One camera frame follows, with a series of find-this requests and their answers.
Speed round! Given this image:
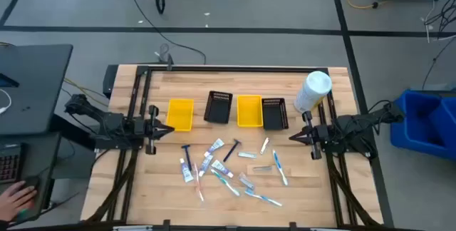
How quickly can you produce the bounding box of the dark flat screen device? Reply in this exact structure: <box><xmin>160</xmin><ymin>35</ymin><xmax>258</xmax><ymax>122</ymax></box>
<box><xmin>0</xmin><ymin>72</ymin><xmax>21</xmax><ymax>88</ymax></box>

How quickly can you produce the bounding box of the black desk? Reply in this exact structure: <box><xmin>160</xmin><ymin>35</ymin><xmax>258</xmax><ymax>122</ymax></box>
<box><xmin>0</xmin><ymin>43</ymin><xmax>74</xmax><ymax>136</ymax></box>

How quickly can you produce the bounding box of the black plastic basket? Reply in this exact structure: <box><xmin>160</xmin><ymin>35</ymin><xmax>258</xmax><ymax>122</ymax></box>
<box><xmin>261</xmin><ymin>97</ymin><xmax>290</xmax><ymax>131</ymax></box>
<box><xmin>203</xmin><ymin>90</ymin><xmax>234</xmax><ymax>125</ymax></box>

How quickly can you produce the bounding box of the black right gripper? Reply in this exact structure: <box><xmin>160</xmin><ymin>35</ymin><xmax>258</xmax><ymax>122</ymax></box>
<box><xmin>289</xmin><ymin>111</ymin><xmax>336</xmax><ymax>161</ymax></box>

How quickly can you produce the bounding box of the long black floor cable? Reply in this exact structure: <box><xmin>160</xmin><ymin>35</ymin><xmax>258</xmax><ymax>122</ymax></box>
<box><xmin>123</xmin><ymin>0</ymin><xmax>207</xmax><ymax>66</ymax></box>

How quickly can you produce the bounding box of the blue wrapped toothbrush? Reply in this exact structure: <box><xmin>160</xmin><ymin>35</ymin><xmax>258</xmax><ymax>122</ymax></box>
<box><xmin>244</xmin><ymin>187</ymin><xmax>284</xmax><ymax>207</ymax></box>
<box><xmin>271</xmin><ymin>148</ymin><xmax>289</xmax><ymax>187</ymax></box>

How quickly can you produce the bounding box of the red wrapped toothbrush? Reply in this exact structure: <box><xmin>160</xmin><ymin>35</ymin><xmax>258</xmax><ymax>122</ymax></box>
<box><xmin>193</xmin><ymin>162</ymin><xmax>205</xmax><ymax>202</ymax></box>

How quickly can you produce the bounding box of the blue plastic bin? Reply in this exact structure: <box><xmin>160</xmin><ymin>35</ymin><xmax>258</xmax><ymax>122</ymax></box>
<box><xmin>390</xmin><ymin>88</ymin><xmax>445</xmax><ymax>153</ymax></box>
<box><xmin>429</xmin><ymin>95</ymin><xmax>456</xmax><ymax>160</ymax></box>

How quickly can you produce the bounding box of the black keyboard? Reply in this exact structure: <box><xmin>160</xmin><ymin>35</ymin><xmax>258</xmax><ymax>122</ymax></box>
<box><xmin>0</xmin><ymin>143</ymin><xmax>23</xmax><ymax>185</ymax></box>

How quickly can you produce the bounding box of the black keyboard tray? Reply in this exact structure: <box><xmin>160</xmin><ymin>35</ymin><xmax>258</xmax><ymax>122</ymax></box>
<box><xmin>0</xmin><ymin>132</ymin><xmax>62</xmax><ymax>225</ymax></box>

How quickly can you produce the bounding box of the small white toothpaste tube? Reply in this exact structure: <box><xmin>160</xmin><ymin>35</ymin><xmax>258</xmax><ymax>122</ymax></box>
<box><xmin>210</xmin><ymin>159</ymin><xmax>235</xmax><ymax>179</ymax></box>
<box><xmin>179</xmin><ymin>158</ymin><xmax>195</xmax><ymax>184</ymax></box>
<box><xmin>197</xmin><ymin>153</ymin><xmax>214</xmax><ymax>178</ymax></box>
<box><xmin>203</xmin><ymin>138</ymin><xmax>226</xmax><ymax>158</ymax></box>

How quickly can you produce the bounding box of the blue disposable razor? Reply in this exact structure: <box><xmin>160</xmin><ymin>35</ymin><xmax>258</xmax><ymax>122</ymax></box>
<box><xmin>180</xmin><ymin>144</ymin><xmax>194</xmax><ymax>172</ymax></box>
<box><xmin>222</xmin><ymin>138</ymin><xmax>243</xmax><ymax>163</ymax></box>

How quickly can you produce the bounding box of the tangled cable bundle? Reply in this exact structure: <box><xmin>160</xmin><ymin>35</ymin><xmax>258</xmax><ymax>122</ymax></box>
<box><xmin>422</xmin><ymin>0</ymin><xmax>456</xmax><ymax>43</ymax></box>

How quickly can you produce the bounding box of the yellow plastic basket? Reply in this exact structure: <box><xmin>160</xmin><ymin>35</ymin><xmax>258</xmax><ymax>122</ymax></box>
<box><xmin>237</xmin><ymin>94</ymin><xmax>264</xmax><ymax>128</ymax></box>
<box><xmin>165</xmin><ymin>98</ymin><xmax>195</xmax><ymax>133</ymax></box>

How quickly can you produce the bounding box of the thin black cable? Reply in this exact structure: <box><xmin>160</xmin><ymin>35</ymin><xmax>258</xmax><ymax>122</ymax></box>
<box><xmin>422</xmin><ymin>37</ymin><xmax>456</xmax><ymax>91</ymax></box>

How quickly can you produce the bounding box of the clear plastic bags right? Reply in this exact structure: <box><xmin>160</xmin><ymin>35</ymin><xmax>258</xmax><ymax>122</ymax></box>
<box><xmin>238</xmin><ymin>172</ymin><xmax>256</xmax><ymax>191</ymax></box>

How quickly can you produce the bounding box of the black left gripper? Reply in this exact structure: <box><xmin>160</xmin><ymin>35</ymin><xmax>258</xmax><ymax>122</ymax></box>
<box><xmin>134</xmin><ymin>104</ymin><xmax>176</xmax><ymax>155</ymax></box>

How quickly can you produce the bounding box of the green wrapped toothbrush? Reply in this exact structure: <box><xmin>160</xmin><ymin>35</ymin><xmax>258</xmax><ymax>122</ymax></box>
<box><xmin>209</xmin><ymin>168</ymin><xmax>242</xmax><ymax>197</ymax></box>

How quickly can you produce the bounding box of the person's hand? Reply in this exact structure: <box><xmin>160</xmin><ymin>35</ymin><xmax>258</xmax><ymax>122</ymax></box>
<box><xmin>0</xmin><ymin>180</ymin><xmax>38</xmax><ymax>224</ymax></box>

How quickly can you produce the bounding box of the white cable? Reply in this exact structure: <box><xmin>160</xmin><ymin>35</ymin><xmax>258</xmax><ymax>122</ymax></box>
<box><xmin>0</xmin><ymin>88</ymin><xmax>13</xmax><ymax>116</ymax></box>

